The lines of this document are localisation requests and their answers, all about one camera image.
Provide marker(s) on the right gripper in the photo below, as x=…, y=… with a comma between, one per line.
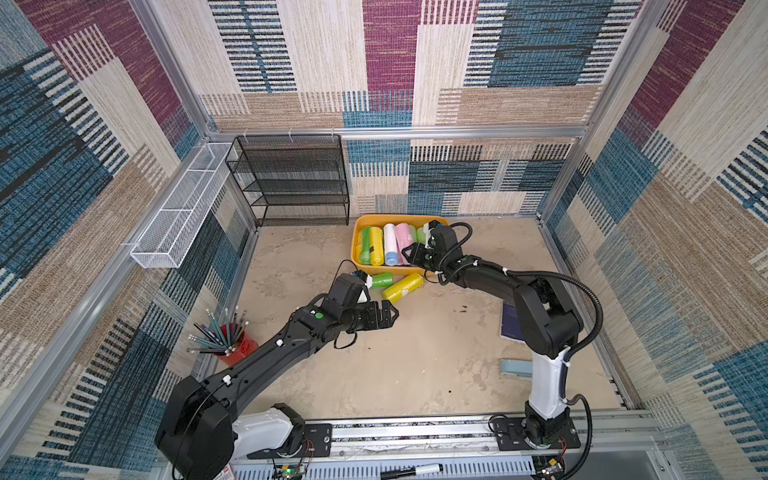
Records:
x=421, y=257

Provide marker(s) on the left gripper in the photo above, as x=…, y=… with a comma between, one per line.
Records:
x=375, y=322

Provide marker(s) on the pink roll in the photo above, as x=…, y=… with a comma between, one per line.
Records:
x=405, y=237

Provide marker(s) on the white roll blue end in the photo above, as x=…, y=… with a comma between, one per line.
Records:
x=391, y=253

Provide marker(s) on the small yellow roll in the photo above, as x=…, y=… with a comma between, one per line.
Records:
x=376, y=248

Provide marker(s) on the dark green roll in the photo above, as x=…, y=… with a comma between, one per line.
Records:
x=363, y=247

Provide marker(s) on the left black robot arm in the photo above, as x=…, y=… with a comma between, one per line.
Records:
x=200, y=431

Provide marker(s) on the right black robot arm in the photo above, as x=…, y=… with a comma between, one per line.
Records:
x=549, y=320

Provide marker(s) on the yellow plastic storage box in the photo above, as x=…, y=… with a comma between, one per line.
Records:
x=379, y=220

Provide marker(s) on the dark blue notebook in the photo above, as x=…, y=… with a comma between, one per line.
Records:
x=510, y=325

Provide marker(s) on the light blue stapler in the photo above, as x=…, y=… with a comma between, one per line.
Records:
x=518, y=368

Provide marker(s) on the black mesh shelf rack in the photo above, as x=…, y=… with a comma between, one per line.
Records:
x=292, y=180

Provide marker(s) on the red pencil cup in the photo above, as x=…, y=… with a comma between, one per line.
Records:
x=224, y=337

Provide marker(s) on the black marker pen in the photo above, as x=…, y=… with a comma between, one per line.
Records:
x=412, y=471

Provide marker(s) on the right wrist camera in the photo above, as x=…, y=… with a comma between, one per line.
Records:
x=439, y=236

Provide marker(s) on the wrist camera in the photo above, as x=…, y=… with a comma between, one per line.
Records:
x=439, y=236
x=367, y=281

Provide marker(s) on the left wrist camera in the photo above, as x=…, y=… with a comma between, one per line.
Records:
x=367, y=281

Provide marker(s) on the white wire wall basket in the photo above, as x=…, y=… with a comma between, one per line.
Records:
x=166, y=241

